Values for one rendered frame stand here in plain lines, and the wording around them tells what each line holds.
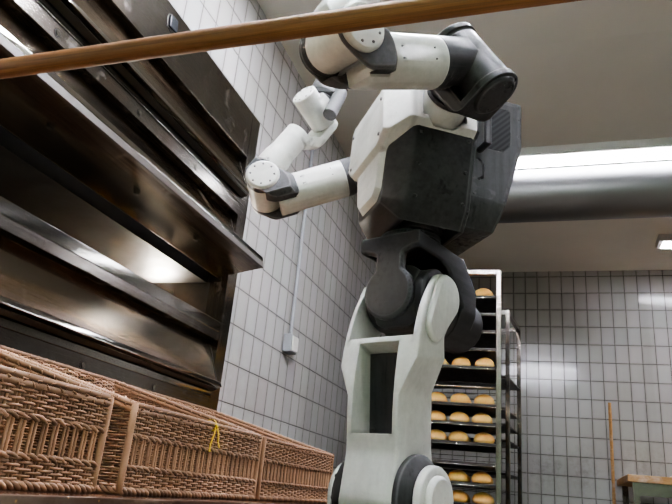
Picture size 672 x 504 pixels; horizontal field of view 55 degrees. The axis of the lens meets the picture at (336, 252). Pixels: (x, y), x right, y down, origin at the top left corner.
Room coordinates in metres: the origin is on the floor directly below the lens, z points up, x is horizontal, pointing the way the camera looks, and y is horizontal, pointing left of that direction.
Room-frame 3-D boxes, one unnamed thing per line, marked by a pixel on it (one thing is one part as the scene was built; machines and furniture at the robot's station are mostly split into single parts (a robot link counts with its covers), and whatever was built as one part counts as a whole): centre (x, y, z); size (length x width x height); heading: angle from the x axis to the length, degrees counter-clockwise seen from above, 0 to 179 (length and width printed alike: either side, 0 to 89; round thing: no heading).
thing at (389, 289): (1.22, -0.19, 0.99); 0.28 x 0.13 x 0.18; 140
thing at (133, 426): (1.49, 0.45, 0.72); 0.56 x 0.49 x 0.28; 161
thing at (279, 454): (2.05, 0.26, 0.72); 0.56 x 0.49 x 0.28; 160
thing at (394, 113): (1.18, -0.18, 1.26); 0.34 x 0.30 x 0.36; 16
